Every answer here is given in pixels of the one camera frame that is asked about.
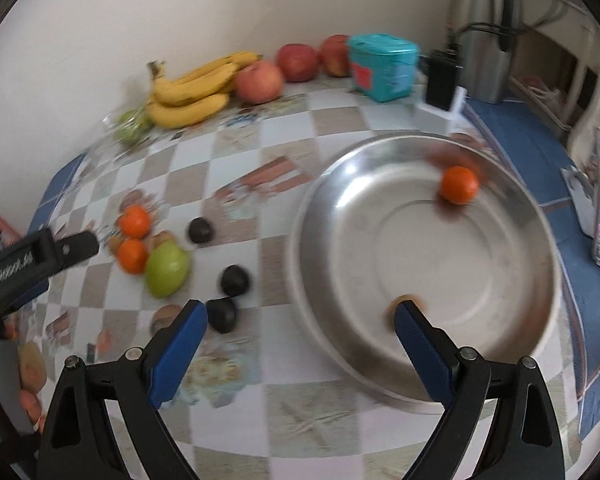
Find dark red apple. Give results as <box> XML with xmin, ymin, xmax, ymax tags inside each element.
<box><xmin>276</xmin><ymin>43</ymin><xmax>318</xmax><ymax>82</ymax></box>
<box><xmin>320</xmin><ymin>35</ymin><xmax>353</xmax><ymax>77</ymax></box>

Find steel kettle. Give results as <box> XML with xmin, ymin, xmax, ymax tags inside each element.
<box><xmin>455</xmin><ymin>0</ymin><xmax>526</xmax><ymax>105</ymax></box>

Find dark purple plum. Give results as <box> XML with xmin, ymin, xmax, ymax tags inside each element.
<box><xmin>206</xmin><ymin>298</ymin><xmax>239</xmax><ymax>333</ymax></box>
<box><xmin>221</xmin><ymin>266</ymin><xmax>253</xmax><ymax>297</ymax></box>
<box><xmin>187</xmin><ymin>217</ymin><xmax>215</xmax><ymax>246</ymax></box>

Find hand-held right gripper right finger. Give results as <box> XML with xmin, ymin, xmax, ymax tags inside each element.
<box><xmin>392</xmin><ymin>300</ymin><xmax>563</xmax><ymax>480</ymax></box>

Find white power strip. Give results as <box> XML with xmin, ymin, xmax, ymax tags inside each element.
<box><xmin>414</xmin><ymin>87</ymin><xmax>468</xmax><ymax>133</ymax></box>

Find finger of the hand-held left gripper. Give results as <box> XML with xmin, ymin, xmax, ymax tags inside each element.
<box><xmin>50</xmin><ymin>231</ymin><xmax>101</xmax><ymax>267</ymax></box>

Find bag of small green fruits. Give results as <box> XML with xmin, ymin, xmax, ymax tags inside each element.
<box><xmin>105</xmin><ymin>107</ymin><xmax>153</xmax><ymax>146</ymax></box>

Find white wooden chair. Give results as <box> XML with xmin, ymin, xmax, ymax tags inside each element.
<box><xmin>510</xmin><ymin>0</ymin><xmax>600</xmax><ymax>171</ymax></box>

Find round steel basin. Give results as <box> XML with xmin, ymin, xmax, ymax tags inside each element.
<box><xmin>287</xmin><ymin>131</ymin><xmax>561</xmax><ymax>413</ymax></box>

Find brown kiwi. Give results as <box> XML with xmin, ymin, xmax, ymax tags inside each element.
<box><xmin>386</xmin><ymin>294</ymin><xmax>423</xmax><ymax>328</ymax></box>

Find yellow banana bunch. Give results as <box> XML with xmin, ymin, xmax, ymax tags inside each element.
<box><xmin>146</xmin><ymin>51</ymin><xmax>263</xmax><ymax>129</ymax></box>

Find black power adapter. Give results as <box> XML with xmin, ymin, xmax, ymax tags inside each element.
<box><xmin>425</xmin><ymin>49</ymin><xmax>463</xmax><ymax>111</ymax></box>

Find teal toy camera box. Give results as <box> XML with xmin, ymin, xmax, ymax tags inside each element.
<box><xmin>348</xmin><ymin>34</ymin><xmax>421</xmax><ymax>102</ymax></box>

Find blue cloth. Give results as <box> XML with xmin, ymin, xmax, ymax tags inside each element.
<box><xmin>465</xmin><ymin>95</ymin><xmax>600</xmax><ymax>441</ymax></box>

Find black cable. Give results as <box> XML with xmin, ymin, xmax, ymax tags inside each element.
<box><xmin>447</xmin><ymin>20</ymin><xmax>513</xmax><ymax>53</ymax></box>

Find green apple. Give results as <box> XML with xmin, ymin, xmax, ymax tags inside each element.
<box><xmin>145</xmin><ymin>242</ymin><xmax>191</xmax><ymax>297</ymax></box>

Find checkered printed tablecloth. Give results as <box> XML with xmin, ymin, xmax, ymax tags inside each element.
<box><xmin>30</xmin><ymin>77</ymin><xmax>581</xmax><ymax>480</ymax></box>

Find large pale red apple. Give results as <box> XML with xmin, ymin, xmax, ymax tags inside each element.
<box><xmin>236</xmin><ymin>60</ymin><xmax>286</xmax><ymax>106</ymax></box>

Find orange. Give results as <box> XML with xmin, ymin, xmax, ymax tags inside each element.
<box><xmin>120</xmin><ymin>205</ymin><xmax>152</xmax><ymax>238</ymax></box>
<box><xmin>440</xmin><ymin>166</ymin><xmax>480</xmax><ymax>206</ymax></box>
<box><xmin>116</xmin><ymin>239</ymin><xmax>148</xmax><ymax>275</ymax></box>

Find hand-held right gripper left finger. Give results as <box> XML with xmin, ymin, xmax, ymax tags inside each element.
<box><xmin>39</xmin><ymin>299</ymin><xmax>210</xmax><ymax>480</ymax></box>

